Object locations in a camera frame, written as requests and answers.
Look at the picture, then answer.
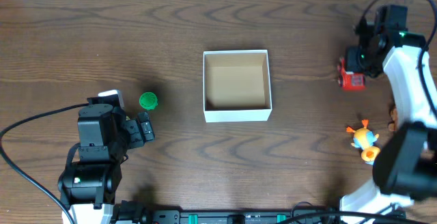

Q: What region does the red toy fire truck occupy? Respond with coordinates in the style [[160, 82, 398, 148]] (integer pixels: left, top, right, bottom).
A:
[[337, 57, 365, 91]]

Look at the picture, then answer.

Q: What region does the brown plush toy with orange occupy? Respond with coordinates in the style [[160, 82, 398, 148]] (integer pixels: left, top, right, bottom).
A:
[[388, 106, 398, 132]]

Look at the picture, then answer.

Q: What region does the orange blue toy duck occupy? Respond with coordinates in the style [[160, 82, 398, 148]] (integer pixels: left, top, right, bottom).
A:
[[346, 120, 380, 165]]

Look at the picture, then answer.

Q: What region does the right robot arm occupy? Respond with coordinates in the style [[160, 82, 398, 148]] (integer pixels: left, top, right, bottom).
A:
[[337, 5, 436, 215]]

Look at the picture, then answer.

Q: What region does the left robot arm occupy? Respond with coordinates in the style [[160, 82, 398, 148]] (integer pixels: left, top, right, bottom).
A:
[[58, 94, 155, 223]]

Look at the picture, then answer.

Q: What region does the green ridged round toy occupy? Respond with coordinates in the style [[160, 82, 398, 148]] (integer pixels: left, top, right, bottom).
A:
[[139, 92, 158, 111]]

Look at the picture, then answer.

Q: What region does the white cardboard box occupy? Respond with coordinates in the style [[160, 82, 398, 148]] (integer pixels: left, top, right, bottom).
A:
[[203, 50, 272, 123]]

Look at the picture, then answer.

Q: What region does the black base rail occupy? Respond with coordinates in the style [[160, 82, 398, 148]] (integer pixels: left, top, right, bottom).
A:
[[112, 199, 407, 224]]

